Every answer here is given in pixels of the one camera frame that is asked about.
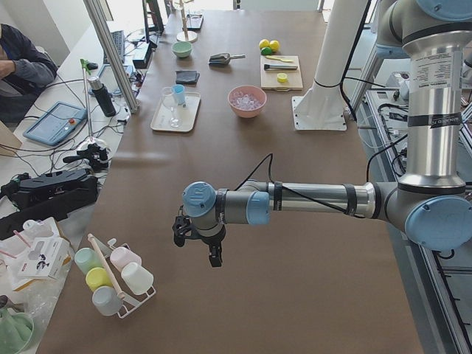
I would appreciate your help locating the white cup on rack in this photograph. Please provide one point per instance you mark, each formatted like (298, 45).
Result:
(137, 278)

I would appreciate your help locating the pink cup on rack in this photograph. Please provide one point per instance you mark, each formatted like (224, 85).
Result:
(121, 256)

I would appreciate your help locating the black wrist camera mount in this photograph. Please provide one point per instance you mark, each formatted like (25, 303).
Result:
(182, 228)

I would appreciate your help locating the metal ice scoop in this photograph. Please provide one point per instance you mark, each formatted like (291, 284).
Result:
(223, 59)

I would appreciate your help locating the green cup on rack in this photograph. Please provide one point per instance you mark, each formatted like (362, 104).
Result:
(86, 259)

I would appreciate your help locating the blue plastic cup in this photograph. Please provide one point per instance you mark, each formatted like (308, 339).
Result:
(179, 94)

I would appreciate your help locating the blue teach pendant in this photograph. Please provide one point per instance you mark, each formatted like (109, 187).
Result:
(56, 124)

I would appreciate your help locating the wooden glass stand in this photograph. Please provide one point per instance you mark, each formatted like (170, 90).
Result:
(186, 34)

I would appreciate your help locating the yellow cup on rack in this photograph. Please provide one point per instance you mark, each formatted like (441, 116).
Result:
(96, 278)

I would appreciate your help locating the black equipment case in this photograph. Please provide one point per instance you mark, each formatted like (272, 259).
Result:
(49, 195)

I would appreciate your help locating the dark grey folded cloth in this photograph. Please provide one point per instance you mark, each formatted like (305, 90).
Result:
(187, 77)

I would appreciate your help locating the aluminium frame post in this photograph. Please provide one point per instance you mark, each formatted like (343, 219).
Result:
(97, 17)

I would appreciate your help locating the black thermos bottle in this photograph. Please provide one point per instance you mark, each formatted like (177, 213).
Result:
(102, 96)

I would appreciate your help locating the white cardboard box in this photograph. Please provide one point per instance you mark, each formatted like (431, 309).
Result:
(45, 258)

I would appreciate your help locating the clear wine glass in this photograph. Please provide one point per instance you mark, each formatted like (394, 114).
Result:
(169, 102)

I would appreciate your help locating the grey cup on rack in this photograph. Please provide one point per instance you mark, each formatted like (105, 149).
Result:
(106, 301)

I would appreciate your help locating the black keyboard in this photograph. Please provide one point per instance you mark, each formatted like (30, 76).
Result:
(118, 39)

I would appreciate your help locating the wooden cutting board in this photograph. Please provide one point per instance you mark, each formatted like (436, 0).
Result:
(268, 79)

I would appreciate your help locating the pink bowl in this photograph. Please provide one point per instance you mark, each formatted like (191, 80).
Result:
(257, 92)

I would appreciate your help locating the clear ice cubes pile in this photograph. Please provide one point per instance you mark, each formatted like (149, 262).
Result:
(245, 101)

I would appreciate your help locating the green bowl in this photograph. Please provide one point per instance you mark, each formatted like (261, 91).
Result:
(182, 49)

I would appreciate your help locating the seated person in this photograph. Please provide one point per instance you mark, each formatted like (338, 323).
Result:
(25, 73)

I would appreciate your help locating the white cup rack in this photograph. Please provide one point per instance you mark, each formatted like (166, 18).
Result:
(131, 301)

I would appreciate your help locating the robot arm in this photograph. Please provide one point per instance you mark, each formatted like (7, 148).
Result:
(428, 202)

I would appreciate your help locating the cream serving tray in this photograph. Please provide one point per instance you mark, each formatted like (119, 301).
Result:
(187, 115)

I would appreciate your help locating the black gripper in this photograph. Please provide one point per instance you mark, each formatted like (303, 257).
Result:
(211, 240)

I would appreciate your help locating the white pillar with base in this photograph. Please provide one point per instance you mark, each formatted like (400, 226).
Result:
(322, 106)

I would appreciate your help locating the black monitor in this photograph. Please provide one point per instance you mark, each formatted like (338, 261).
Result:
(154, 26)

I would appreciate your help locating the yellow plastic knife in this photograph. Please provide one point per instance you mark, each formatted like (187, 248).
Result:
(284, 60)

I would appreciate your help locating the yellow lemon half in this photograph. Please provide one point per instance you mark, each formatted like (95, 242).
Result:
(282, 77)

